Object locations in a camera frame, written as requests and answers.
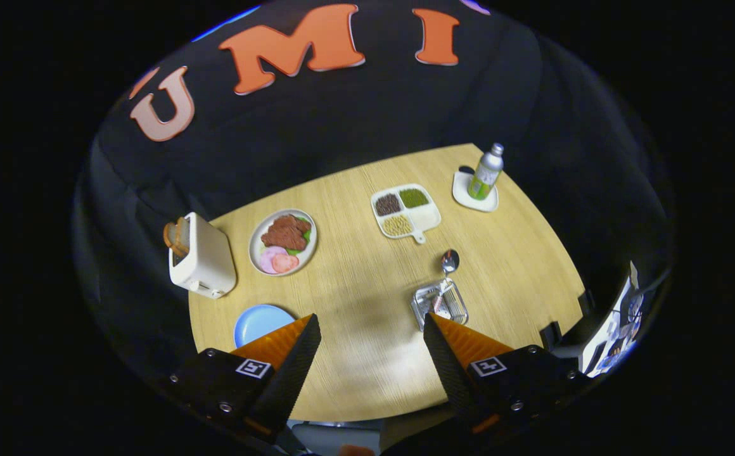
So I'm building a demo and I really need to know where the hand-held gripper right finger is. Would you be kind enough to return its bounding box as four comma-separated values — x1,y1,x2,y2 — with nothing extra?
423,312,590,444

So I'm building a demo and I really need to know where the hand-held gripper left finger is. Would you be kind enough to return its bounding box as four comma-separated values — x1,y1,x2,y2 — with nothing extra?
165,313,322,444

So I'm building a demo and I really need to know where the spoon with checkered handle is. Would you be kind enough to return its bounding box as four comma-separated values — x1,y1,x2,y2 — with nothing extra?
431,249,461,314

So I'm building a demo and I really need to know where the blue plate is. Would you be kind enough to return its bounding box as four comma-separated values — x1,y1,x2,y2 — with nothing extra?
234,304,297,348

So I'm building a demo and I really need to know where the pink ham slice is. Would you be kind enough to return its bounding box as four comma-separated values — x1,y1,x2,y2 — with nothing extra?
260,246,287,274

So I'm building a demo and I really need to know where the white plate with meat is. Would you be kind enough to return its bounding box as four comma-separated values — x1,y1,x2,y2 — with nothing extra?
248,208,318,277

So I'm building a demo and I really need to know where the green lettuce leaf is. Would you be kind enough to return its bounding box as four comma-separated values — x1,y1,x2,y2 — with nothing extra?
286,218,312,255

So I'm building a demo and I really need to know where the brown steak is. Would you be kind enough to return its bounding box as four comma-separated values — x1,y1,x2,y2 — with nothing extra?
260,215,312,251

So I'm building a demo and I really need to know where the white toaster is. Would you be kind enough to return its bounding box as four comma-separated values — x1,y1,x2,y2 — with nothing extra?
169,212,238,300

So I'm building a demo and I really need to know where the white divided dish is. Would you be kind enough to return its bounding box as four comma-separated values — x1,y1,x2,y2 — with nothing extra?
371,183,442,244

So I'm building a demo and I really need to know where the pile of yellow beans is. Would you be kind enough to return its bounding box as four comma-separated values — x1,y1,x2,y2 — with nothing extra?
382,215,413,237

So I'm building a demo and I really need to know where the white square coaster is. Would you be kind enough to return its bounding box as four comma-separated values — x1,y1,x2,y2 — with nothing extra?
452,168,499,213

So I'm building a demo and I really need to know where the green label bottle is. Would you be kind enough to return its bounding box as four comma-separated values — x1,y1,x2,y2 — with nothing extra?
468,142,505,201

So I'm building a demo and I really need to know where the metal wire basket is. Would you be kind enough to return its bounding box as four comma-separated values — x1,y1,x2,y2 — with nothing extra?
411,279,470,333

